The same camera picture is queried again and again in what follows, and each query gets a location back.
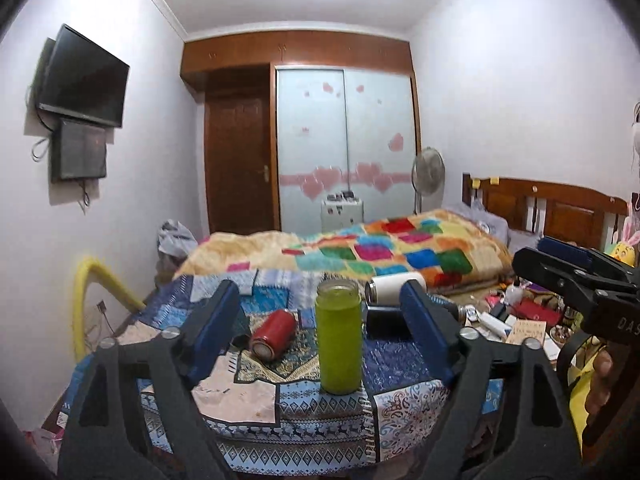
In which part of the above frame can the small black wall screen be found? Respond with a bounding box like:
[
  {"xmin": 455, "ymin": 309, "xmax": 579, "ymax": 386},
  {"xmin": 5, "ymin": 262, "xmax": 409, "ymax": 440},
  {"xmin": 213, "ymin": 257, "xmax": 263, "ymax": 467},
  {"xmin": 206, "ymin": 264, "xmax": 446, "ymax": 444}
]
[{"xmin": 50, "ymin": 117, "xmax": 109, "ymax": 184}]

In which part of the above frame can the brown wooden door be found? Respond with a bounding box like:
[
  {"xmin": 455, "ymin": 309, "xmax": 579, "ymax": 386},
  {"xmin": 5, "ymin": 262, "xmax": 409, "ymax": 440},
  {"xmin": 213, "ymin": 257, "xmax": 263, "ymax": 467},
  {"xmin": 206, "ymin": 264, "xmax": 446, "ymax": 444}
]
[{"xmin": 203, "ymin": 66, "xmax": 277, "ymax": 237}]

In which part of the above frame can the yellow plush toy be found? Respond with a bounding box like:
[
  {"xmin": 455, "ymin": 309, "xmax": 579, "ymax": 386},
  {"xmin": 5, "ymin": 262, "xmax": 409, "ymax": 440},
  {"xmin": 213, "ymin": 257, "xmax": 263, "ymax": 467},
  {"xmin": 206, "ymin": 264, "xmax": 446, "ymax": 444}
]
[{"xmin": 602, "ymin": 220, "xmax": 640, "ymax": 267}]

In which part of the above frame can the white cable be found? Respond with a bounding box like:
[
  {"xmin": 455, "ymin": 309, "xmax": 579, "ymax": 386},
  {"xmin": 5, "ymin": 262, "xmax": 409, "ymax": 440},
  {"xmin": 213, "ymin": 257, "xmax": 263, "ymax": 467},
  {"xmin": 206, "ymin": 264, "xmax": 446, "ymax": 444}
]
[{"xmin": 31, "ymin": 132, "xmax": 55, "ymax": 163}]

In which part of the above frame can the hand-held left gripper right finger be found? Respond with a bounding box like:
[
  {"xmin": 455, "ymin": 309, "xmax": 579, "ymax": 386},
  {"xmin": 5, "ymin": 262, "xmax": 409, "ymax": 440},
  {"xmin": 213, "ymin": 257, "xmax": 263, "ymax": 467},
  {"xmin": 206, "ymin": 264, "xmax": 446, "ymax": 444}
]
[{"xmin": 401, "ymin": 279, "xmax": 584, "ymax": 480}]

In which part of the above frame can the grey cloth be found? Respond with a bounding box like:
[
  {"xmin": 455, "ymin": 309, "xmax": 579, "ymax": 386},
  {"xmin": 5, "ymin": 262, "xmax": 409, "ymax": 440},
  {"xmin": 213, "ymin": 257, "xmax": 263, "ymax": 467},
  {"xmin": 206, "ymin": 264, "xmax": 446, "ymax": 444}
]
[{"xmin": 157, "ymin": 219, "xmax": 199, "ymax": 272}]

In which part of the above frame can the wooden bed headboard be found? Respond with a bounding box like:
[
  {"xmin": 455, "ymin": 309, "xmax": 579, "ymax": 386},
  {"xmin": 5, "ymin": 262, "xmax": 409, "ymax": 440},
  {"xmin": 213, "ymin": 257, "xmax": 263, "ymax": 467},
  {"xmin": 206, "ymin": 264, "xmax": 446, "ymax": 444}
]
[{"xmin": 462, "ymin": 172, "xmax": 631, "ymax": 252}]

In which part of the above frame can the yellow cloth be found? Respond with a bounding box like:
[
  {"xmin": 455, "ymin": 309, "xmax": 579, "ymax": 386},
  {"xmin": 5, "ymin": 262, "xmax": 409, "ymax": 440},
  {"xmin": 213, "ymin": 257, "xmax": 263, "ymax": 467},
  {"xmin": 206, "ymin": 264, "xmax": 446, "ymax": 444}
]
[{"xmin": 569, "ymin": 352, "xmax": 598, "ymax": 447}]

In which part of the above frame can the white cylinder bottle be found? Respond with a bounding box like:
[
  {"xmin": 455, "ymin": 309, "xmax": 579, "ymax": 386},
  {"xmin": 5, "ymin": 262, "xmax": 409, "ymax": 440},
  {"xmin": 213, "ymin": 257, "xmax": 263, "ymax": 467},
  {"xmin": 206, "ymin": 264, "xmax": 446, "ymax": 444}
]
[{"xmin": 364, "ymin": 275, "xmax": 429, "ymax": 307}]

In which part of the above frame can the green bottle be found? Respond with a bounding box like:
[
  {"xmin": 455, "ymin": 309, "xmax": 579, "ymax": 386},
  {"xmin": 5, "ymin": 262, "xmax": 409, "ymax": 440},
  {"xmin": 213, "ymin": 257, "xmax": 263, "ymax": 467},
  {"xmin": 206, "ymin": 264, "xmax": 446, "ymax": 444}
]
[{"xmin": 314, "ymin": 277, "xmax": 364, "ymax": 395}]

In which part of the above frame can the yellow foam tube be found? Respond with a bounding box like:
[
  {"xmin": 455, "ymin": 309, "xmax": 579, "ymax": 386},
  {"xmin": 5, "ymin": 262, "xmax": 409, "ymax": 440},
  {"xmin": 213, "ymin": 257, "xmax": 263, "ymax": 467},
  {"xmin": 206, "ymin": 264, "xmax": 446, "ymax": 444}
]
[{"xmin": 73, "ymin": 256, "xmax": 147, "ymax": 362}]

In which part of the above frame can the white pillow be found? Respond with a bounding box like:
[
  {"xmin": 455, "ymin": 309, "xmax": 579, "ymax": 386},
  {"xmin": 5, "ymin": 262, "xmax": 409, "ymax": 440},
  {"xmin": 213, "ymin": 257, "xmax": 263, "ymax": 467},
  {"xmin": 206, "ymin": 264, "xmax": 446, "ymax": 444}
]
[{"xmin": 445, "ymin": 199, "xmax": 512, "ymax": 248}]

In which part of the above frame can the white air purifier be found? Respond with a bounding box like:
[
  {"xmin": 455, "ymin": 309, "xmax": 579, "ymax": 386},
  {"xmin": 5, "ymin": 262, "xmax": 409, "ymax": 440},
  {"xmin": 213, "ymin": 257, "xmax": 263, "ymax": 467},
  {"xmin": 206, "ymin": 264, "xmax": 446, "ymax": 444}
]
[{"xmin": 320, "ymin": 194, "xmax": 364, "ymax": 235}]

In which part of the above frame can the wooden wardrobe with glass doors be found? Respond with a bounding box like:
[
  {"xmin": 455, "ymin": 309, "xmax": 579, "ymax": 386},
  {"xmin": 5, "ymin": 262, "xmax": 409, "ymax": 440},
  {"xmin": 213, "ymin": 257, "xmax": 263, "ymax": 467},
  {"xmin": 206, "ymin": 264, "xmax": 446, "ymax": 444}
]
[{"xmin": 180, "ymin": 30, "xmax": 422, "ymax": 237}]

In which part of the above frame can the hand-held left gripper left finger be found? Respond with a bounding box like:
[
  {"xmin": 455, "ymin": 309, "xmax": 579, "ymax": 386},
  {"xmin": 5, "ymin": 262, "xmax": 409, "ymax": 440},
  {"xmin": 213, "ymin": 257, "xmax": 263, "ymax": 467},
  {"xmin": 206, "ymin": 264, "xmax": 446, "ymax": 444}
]
[{"xmin": 57, "ymin": 279, "xmax": 242, "ymax": 480}]

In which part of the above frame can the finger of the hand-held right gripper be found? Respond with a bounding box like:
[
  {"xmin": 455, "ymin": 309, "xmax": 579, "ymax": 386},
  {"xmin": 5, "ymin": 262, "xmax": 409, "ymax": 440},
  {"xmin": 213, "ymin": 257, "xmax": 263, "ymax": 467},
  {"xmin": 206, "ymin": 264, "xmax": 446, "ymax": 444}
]
[
  {"xmin": 537, "ymin": 236, "xmax": 632, "ymax": 276},
  {"xmin": 511, "ymin": 246, "xmax": 632, "ymax": 317}
]

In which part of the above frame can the red can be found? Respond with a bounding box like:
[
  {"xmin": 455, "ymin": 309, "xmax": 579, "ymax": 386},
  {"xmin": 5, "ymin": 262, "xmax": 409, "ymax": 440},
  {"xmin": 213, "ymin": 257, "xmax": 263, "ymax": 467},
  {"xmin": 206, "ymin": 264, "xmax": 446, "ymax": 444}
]
[{"xmin": 249, "ymin": 309, "xmax": 297, "ymax": 363}]

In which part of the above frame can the person's right hand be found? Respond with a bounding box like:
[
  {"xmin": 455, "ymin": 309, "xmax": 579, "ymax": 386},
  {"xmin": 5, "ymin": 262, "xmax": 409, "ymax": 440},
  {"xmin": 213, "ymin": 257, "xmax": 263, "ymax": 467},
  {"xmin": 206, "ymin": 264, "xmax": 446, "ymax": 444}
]
[{"xmin": 585, "ymin": 347, "xmax": 616, "ymax": 427}]

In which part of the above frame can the black wall television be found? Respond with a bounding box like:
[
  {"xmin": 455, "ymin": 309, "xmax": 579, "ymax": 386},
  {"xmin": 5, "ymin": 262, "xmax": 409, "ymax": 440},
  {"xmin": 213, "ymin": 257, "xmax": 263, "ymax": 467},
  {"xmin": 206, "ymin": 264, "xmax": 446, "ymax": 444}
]
[{"xmin": 34, "ymin": 23, "xmax": 131, "ymax": 129}]

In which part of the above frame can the black cup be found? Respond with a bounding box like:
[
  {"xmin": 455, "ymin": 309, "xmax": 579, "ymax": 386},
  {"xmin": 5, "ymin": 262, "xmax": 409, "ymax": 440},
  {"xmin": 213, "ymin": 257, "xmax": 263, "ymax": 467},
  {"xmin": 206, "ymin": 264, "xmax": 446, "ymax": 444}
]
[{"xmin": 364, "ymin": 306, "xmax": 410, "ymax": 342}]

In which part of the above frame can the light wooden box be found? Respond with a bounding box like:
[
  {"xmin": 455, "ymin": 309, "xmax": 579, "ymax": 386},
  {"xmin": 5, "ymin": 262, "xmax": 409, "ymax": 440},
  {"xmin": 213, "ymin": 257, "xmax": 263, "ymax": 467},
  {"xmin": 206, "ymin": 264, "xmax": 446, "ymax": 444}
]
[{"xmin": 506, "ymin": 319, "xmax": 549, "ymax": 347}]

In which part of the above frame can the white wall hanging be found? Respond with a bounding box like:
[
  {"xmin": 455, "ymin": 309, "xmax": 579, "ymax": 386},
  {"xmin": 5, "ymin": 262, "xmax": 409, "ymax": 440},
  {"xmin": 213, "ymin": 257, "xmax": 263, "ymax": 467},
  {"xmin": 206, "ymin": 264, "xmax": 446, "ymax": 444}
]
[{"xmin": 627, "ymin": 102, "xmax": 640, "ymax": 183}]

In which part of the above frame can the red box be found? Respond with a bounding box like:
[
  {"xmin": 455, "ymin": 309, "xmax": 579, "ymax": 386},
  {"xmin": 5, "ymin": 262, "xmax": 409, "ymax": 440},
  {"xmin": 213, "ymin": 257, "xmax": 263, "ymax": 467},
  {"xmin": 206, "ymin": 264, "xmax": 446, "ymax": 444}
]
[{"xmin": 517, "ymin": 300, "xmax": 565, "ymax": 323}]

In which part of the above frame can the standing fan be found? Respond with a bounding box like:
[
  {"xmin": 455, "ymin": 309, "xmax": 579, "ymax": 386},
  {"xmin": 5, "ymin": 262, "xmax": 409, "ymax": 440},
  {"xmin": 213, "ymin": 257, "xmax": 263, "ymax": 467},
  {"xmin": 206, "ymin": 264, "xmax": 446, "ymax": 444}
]
[{"xmin": 410, "ymin": 147, "xmax": 447, "ymax": 214}]

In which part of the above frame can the blue patchwork blanket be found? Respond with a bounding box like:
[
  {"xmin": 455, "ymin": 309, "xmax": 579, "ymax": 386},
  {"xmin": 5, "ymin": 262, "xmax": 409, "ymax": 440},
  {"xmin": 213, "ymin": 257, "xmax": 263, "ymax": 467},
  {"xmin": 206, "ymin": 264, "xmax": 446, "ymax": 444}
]
[{"xmin": 60, "ymin": 269, "xmax": 507, "ymax": 477}]

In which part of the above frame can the white box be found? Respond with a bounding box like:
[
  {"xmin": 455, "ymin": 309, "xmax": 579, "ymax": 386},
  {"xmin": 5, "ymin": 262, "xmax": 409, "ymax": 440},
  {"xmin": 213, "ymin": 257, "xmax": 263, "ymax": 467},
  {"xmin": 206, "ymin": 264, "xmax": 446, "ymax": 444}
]
[{"xmin": 477, "ymin": 312, "xmax": 513, "ymax": 340}]

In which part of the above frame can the colourful checked blanket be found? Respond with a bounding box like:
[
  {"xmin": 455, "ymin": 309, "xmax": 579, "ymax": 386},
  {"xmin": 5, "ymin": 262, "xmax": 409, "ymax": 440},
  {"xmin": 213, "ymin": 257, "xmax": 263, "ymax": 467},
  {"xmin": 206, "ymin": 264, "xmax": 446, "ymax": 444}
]
[{"xmin": 175, "ymin": 209, "xmax": 514, "ymax": 295}]

